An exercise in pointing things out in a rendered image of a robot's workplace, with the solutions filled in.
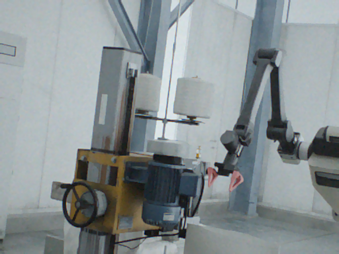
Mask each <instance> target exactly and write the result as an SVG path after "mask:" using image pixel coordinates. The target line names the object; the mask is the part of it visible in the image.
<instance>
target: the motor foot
mask: <svg viewBox="0 0 339 254"><path fill-rule="evenodd" d="M146 174H147V177H148V173H147V167H145V162H138V161H127V162H126V166H125V172H124V183H146V182H147V178H146Z"/></svg>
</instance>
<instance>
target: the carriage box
mask: <svg viewBox="0 0 339 254"><path fill-rule="evenodd" d="M152 158H153V155H149V154H144V153H136V152H130V156H120V157H118V156H114V155H110V154H105V153H97V152H93V151H91V150H90V149H77V157H76V163H75V174H74V181H73V182H76V181H85V182H86V183H89V184H90V185H91V186H92V187H93V188H94V189H95V190H97V191H101V192H103V193H105V196H106V199H107V209H106V211H105V213H104V214H103V215H102V216H100V217H95V219H94V221H93V222H92V223H91V224H90V225H89V226H87V227H86V228H92V229H95V230H100V231H103V232H108V233H111V234H116V233H126V232H139V231H145V230H157V229H161V228H162V227H156V226H153V225H150V224H146V223H144V222H143V220H142V204H143V202H144V201H146V199H145V198H144V188H145V183H124V172H125V166H126V162H127V161H138V162H145V167H147V165H149V164H148V162H149V161H154V160H153V159H152ZM89 162H94V163H101V164H105V165H109V166H113V167H118V173H117V183H116V186H110V185H106V184H102V183H96V182H92V181H87V170H88V163H89ZM75 189H76V192H77V194H78V197H79V198H80V197H81V195H82V193H84V192H85V191H88V189H87V188H86V187H84V186H76V187H75ZM76 200H77V199H76V197H75V194H74V192H72V198H71V204H70V215H69V217H70V218H71V219H72V220H73V217H74V215H75V211H76V210H77V209H76V207H75V202H76ZM129 217H133V222H132V228H126V229H120V230H119V224H120V219H121V218H129ZM88 219H90V218H88V217H86V216H84V214H82V213H81V212H80V210H79V212H78V214H77V217H76V219H75V222H77V223H79V224H82V223H84V222H86V221H88Z"/></svg>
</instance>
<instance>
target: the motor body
mask: <svg viewBox="0 0 339 254"><path fill-rule="evenodd" d="M148 164H149V165H147V173H148V177H147V174H146V178H147V182H146V183H145V188H144V198H145V199H146V201H144V202H143V204H142V220H143V222H144V223H146V224H150V225H153V226H156V227H163V228H171V227H174V226H175V225H176V224H177V223H178V222H179V215H180V211H181V205H179V198H180V196H181V195H180V194H179V192H177V184H179V175H180V174H182V173H183V170H184V169H185V165H184V164H180V163H164V162H162V161H149V162H148ZM148 170H149V171H148Z"/></svg>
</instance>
